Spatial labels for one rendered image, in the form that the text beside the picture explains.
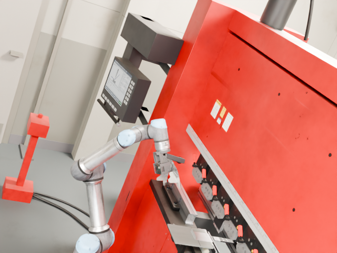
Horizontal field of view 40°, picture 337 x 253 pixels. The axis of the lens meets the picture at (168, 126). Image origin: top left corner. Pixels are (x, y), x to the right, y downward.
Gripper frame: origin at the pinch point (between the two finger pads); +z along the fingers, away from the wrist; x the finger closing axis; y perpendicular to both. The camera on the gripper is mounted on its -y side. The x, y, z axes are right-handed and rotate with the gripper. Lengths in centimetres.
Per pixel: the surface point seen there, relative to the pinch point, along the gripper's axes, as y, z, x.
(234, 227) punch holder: -40, 35, -8
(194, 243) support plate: -27, 46, -34
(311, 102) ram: -64, -31, 39
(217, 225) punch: -45, 39, -31
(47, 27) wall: -37, -128, -263
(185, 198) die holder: -56, 32, -83
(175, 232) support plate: -20, 38, -42
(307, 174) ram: -48, 2, 45
